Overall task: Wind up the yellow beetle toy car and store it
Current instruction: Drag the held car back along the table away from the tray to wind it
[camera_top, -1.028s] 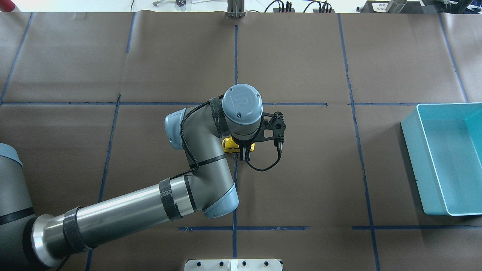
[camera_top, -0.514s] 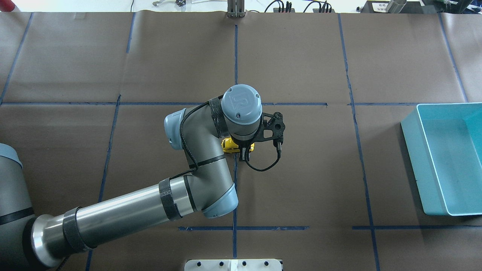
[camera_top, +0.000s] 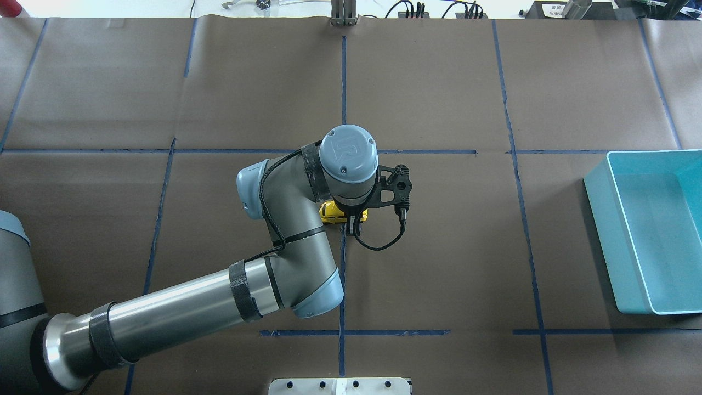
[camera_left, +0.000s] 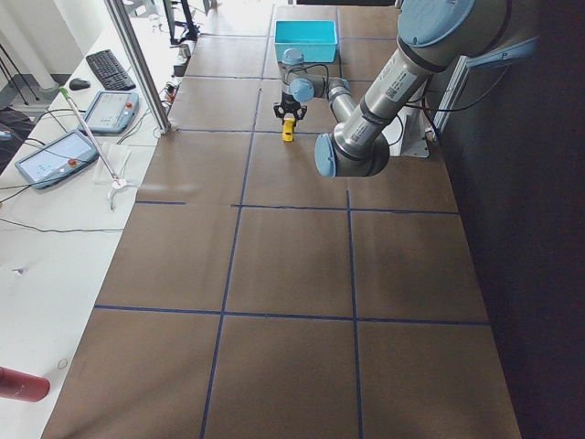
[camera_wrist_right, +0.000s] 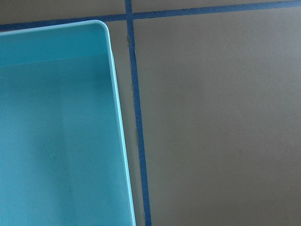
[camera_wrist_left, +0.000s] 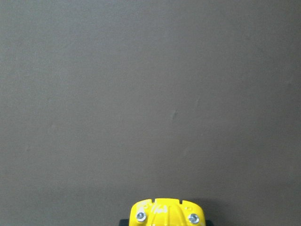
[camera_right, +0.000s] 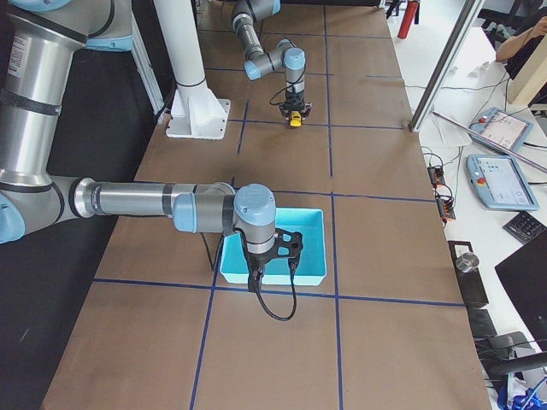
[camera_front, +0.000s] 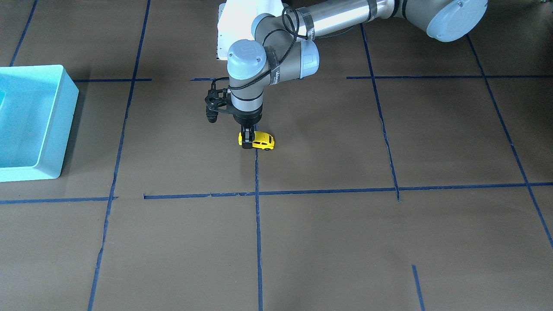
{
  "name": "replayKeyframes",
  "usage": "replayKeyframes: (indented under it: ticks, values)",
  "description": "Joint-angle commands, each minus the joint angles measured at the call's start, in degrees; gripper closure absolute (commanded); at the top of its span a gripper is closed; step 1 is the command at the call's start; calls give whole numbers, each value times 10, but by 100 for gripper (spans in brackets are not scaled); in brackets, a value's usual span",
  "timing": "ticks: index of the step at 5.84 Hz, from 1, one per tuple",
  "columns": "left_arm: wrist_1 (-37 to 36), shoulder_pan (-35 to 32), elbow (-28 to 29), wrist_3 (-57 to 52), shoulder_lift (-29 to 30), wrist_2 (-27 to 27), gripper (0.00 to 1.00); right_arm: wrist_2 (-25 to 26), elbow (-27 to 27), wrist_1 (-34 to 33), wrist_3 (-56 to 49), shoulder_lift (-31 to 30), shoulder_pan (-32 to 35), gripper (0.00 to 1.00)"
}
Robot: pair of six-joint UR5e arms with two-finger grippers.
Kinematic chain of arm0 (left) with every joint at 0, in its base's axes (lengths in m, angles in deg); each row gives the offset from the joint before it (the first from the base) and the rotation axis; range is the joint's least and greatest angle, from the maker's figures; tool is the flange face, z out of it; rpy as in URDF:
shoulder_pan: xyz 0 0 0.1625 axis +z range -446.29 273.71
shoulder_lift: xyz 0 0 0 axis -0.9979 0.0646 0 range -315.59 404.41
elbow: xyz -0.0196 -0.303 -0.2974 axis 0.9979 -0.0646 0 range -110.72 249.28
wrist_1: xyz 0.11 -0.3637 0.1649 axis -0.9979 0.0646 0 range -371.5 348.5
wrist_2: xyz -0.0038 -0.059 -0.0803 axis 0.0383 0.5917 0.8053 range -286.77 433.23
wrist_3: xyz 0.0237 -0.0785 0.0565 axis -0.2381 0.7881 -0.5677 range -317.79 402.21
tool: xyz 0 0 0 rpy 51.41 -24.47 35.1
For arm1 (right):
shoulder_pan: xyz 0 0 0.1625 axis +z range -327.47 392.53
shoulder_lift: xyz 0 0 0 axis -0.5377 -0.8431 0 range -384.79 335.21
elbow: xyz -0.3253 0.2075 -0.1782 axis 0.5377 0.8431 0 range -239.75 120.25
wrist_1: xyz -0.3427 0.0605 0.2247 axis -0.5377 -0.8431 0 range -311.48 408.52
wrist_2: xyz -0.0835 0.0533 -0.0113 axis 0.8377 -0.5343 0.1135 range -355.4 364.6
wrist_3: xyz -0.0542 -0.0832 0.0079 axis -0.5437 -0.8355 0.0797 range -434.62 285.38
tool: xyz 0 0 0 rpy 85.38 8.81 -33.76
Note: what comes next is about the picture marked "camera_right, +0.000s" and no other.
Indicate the yellow beetle toy car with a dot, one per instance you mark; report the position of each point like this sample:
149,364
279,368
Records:
295,119

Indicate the black keyboard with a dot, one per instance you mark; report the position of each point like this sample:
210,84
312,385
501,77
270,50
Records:
524,227

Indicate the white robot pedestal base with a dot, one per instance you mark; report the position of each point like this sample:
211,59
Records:
196,111

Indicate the red cylinder bottle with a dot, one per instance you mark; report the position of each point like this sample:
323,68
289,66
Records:
410,17

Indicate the teach pendant tablet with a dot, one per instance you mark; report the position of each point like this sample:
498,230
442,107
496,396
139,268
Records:
499,183
502,128

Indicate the seated person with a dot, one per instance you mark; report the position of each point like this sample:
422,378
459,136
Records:
517,49

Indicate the teach pendant tablet far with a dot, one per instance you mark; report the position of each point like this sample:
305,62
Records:
502,128

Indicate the small metal cup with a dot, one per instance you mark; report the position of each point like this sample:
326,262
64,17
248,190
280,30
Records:
466,262

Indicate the teach pendant tablet near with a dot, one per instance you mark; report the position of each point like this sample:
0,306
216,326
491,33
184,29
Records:
499,183

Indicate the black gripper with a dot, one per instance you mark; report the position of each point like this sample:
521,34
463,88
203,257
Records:
294,101
257,260

